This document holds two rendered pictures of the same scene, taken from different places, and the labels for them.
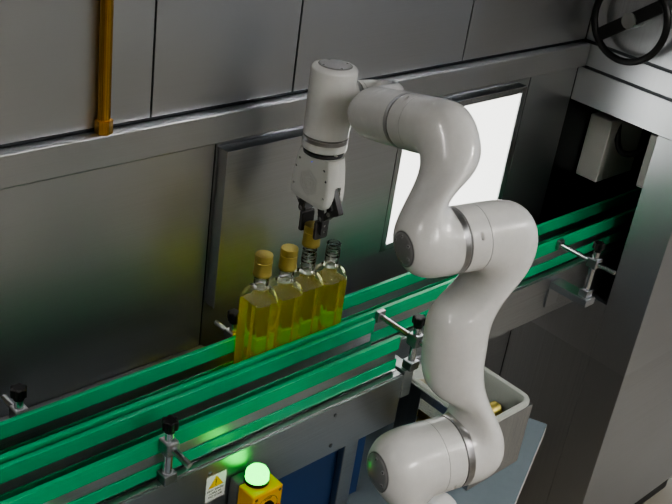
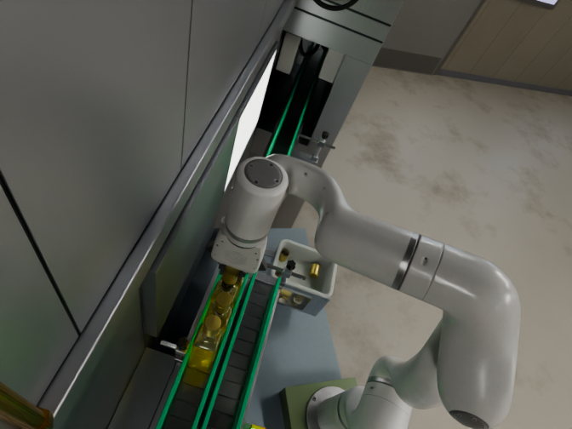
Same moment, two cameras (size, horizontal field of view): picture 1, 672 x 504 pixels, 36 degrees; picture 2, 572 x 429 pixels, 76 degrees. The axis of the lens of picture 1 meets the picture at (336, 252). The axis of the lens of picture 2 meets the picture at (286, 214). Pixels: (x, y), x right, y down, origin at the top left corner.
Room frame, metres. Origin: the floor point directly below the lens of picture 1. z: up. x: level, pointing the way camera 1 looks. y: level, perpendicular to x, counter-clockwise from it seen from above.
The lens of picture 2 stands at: (1.42, 0.31, 2.10)
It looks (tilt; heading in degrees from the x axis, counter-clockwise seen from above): 50 degrees down; 311
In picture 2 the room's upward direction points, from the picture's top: 24 degrees clockwise
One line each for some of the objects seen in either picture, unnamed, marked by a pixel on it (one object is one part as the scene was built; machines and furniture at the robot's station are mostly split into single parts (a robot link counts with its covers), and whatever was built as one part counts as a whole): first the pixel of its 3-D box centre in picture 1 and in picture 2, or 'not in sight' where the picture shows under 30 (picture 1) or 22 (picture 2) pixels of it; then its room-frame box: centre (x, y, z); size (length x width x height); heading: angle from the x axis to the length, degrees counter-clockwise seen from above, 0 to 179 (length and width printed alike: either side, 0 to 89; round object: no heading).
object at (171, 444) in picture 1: (176, 459); not in sight; (1.30, 0.21, 1.11); 0.07 x 0.04 x 0.13; 47
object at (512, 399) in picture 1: (464, 401); (302, 272); (1.78, -0.32, 0.97); 0.22 x 0.17 x 0.09; 47
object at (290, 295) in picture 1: (279, 325); (214, 326); (1.68, 0.09, 1.16); 0.06 x 0.06 x 0.21; 46
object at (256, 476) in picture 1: (257, 473); not in sight; (1.41, 0.08, 1.01); 0.05 x 0.05 x 0.03
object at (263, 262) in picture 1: (263, 264); (212, 326); (1.64, 0.13, 1.31); 0.04 x 0.04 x 0.04
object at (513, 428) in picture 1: (451, 412); (291, 276); (1.80, -0.30, 0.92); 0.27 x 0.17 x 0.15; 47
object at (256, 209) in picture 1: (380, 184); (222, 166); (2.05, -0.07, 1.32); 0.90 x 0.03 x 0.34; 137
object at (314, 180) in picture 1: (320, 172); (241, 243); (1.72, 0.05, 1.47); 0.10 x 0.07 x 0.11; 46
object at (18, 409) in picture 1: (13, 412); not in sight; (1.35, 0.50, 1.11); 0.07 x 0.04 x 0.13; 47
